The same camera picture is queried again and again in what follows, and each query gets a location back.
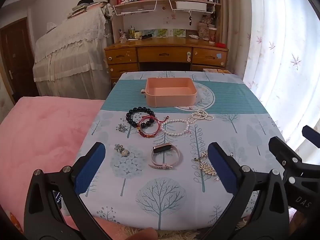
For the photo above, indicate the pink smart band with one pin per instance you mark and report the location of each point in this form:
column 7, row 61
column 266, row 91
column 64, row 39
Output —
column 162, row 147

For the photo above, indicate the hanging keys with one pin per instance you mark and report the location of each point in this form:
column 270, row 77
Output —
column 190, row 20

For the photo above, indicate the brown wooden door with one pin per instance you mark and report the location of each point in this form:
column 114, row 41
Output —
column 17, row 55

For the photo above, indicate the gold pin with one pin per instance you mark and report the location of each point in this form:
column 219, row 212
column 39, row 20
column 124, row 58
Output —
column 202, row 155

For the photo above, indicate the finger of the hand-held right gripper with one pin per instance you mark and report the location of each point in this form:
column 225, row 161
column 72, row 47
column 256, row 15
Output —
column 312, row 133
column 282, row 150

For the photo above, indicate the pink figurine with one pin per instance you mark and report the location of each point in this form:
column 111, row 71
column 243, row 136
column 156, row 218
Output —
column 122, row 37

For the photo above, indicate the gold hair comb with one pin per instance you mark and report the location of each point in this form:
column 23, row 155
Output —
column 206, row 168

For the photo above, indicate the white floral curtain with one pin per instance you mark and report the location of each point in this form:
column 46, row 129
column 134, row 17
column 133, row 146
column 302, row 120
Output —
column 275, row 42

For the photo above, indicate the pink blanket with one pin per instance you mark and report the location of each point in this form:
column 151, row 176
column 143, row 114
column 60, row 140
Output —
column 45, row 135

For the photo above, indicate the pile of flat books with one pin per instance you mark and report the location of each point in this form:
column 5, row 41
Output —
column 82, row 8

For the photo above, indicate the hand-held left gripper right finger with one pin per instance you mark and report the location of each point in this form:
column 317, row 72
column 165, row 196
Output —
column 222, row 170

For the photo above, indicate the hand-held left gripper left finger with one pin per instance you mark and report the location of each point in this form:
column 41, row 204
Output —
column 90, row 170

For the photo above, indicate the black hat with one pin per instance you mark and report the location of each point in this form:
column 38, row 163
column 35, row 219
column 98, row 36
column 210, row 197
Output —
column 85, row 1

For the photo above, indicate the green picture card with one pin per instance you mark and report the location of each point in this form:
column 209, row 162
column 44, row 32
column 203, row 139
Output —
column 162, row 33
column 179, row 32

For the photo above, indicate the red and white paper cup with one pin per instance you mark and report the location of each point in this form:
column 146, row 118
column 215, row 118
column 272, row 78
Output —
column 212, row 35

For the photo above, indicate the red box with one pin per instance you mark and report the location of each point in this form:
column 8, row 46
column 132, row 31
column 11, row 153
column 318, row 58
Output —
column 220, row 45

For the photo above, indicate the wooden bookshelf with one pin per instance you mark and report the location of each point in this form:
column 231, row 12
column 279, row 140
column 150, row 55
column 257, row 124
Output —
column 162, row 6

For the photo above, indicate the beige fuzzy cloth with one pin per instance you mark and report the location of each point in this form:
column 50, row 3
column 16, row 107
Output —
column 180, row 235

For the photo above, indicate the floral paper bag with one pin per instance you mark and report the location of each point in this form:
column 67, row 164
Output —
column 203, row 31

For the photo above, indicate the floral cloth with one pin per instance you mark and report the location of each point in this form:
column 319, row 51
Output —
column 108, row 17

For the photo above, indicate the lace covered piano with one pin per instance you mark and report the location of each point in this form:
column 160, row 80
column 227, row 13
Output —
column 72, row 55

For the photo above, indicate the pen holder jar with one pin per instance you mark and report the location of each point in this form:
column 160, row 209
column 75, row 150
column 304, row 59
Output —
column 131, row 33

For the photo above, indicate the yellow cup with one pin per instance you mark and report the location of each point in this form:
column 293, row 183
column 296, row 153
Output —
column 137, row 35

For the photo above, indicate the silver flower brooch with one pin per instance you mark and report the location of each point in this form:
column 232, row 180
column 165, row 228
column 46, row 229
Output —
column 121, row 128

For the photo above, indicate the pink plastic box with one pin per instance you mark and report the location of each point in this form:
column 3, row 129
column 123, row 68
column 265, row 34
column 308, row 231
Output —
column 170, row 100

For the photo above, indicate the small white bottle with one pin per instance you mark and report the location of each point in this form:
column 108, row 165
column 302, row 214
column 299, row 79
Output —
column 193, row 36

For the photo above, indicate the black flashlight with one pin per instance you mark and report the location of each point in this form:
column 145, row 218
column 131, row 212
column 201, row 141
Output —
column 146, row 36

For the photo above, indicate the white and mint hook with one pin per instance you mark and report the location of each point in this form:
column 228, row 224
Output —
column 188, row 56

